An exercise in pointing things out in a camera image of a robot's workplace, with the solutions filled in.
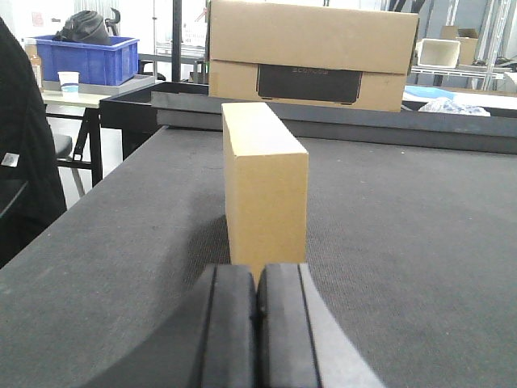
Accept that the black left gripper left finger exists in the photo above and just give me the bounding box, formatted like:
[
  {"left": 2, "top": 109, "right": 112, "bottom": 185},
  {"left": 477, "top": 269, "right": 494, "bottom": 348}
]
[{"left": 191, "top": 264, "right": 257, "bottom": 387}]

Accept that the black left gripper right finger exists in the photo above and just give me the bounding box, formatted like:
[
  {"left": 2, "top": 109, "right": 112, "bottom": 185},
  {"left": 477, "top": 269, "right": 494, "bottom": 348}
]
[{"left": 258, "top": 264, "right": 384, "bottom": 387}]

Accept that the small brown cardboard package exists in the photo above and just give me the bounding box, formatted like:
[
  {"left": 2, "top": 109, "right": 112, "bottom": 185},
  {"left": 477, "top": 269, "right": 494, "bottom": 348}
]
[{"left": 221, "top": 103, "right": 309, "bottom": 280}]

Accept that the large printed cardboard box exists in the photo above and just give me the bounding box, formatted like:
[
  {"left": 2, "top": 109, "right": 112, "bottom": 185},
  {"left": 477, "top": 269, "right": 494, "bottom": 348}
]
[{"left": 208, "top": 1, "right": 419, "bottom": 112}]

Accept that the small background cardboard box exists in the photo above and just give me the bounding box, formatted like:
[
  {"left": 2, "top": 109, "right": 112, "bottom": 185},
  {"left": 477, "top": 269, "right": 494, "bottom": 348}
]
[{"left": 440, "top": 26, "right": 478, "bottom": 65}]

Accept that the clear plastic bag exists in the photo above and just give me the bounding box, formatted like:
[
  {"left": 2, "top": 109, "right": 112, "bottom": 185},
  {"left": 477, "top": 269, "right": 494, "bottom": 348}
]
[{"left": 419, "top": 97, "right": 491, "bottom": 117}]

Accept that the blue plastic crate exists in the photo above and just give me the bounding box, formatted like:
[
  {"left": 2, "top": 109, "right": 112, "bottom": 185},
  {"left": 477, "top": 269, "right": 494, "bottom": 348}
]
[{"left": 34, "top": 35, "right": 139, "bottom": 86}]

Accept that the white paper cup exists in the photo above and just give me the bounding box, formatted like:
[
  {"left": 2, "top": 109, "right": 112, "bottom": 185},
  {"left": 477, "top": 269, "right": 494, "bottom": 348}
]
[{"left": 57, "top": 71, "right": 80, "bottom": 99}]

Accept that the white rectangular bin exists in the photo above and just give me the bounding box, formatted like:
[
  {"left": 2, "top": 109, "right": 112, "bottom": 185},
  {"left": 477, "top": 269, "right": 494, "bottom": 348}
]
[{"left": 416, "top": 38, "right": 460, "bottom": 68}]

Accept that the black vertical pole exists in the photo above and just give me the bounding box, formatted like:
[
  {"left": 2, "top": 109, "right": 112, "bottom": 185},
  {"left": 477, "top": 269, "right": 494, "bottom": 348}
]
[{"left": 171, "top": 0, "right": 183, "bottom": 82}]

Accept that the black bag in crate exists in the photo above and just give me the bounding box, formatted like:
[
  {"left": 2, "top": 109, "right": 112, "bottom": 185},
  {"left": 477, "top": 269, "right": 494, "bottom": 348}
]
[{"left": 53, "top": 11, "right": 111, "bottom": 45}]

